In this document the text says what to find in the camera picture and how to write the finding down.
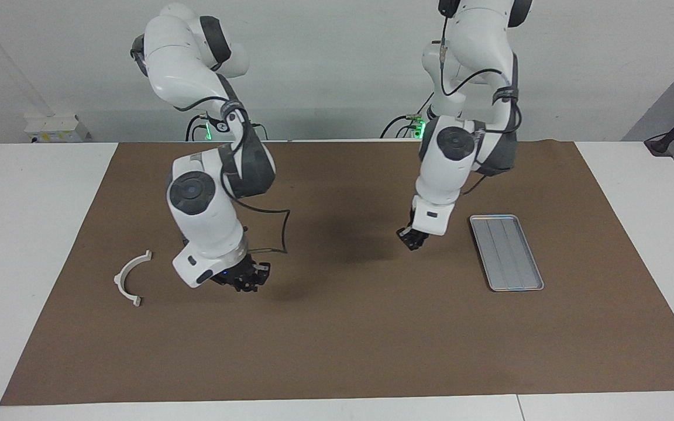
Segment silver metal tray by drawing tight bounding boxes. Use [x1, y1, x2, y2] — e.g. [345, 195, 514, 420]
[469, 215, 545, 292]

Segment brown table mat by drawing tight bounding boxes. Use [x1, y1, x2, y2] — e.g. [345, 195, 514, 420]
[0, 140, 674, 406]

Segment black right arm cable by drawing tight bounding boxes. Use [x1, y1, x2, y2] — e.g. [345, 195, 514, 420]
[174, 96, 291, 255]

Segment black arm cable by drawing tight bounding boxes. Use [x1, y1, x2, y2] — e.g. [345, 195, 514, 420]
[174, 96, 291, 255]
[439, 0, 522, 194]

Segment black left base cable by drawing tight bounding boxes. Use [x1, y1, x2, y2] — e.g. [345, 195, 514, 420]
[380, 88, 436, 139]

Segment black base cable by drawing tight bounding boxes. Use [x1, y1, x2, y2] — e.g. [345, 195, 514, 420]
[380, 88, 436, 139]
[187, 114, 267, 142]

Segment white semicircular bracket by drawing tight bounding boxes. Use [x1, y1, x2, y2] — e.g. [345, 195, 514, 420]
[114, 250, 153, 308]

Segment black right base cable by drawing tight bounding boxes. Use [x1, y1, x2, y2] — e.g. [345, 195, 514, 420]
[187, 114, 267, 142]

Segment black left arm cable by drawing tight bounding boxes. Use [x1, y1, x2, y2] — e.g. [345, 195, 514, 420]
[439, 0, 522, 194]

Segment white electrical wall box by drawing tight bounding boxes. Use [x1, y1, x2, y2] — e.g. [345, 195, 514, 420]
[24, 116, 89, 143]

